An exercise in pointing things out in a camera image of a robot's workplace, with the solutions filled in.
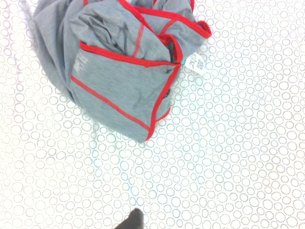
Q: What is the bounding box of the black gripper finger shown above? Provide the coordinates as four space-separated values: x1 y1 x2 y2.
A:
113 208 145 229

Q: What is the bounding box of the grey garment with red trim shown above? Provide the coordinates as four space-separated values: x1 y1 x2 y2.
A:
30 0 213 144

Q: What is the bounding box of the white circle-patterned bed sheet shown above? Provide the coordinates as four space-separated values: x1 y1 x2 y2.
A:
0 0 305 229

